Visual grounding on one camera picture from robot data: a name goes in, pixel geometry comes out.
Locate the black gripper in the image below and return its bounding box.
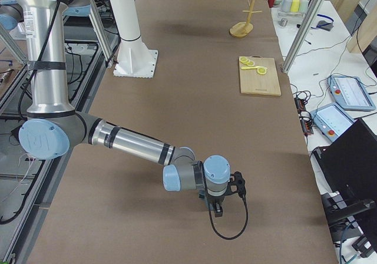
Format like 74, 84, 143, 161
205, 194, 225, 217

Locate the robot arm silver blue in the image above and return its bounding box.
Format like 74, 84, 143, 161
9, 0, 235, 217

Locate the wooden cup storage rack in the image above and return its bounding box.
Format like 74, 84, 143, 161
229, 0, 265, 38

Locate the grey cup on tray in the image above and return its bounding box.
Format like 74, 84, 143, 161
281, 0, 292, 12

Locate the yellow cup on tray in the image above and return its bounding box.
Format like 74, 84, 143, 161
290, 0, 300, 13

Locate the light blue cup on tray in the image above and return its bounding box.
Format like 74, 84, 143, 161
298, 0, 309, 14

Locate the black computer monitor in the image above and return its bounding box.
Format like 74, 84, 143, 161
314, 119, 376, 249

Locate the near teach pendant tablet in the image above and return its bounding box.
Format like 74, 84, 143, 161
310, 103, 355, 142

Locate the teach pendant tablet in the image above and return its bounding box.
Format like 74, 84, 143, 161
328, 75, 376, 111
310, 103, 355, 142

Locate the lemon slice under knife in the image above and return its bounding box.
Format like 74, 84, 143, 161
256, 66, 267, 75

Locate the far teach pendant tablet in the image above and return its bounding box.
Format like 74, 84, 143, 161
328, 75, 376, 111

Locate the black camera cable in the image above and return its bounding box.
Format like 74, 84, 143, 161
207, 196, 249, 240

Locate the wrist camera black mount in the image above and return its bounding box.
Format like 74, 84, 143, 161
224, 171, 246, 201

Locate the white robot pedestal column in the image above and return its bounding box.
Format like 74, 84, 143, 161
110, 0, 158, 78

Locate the aluminium frame post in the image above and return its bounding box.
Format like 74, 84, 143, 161
282, 0, 324, 74

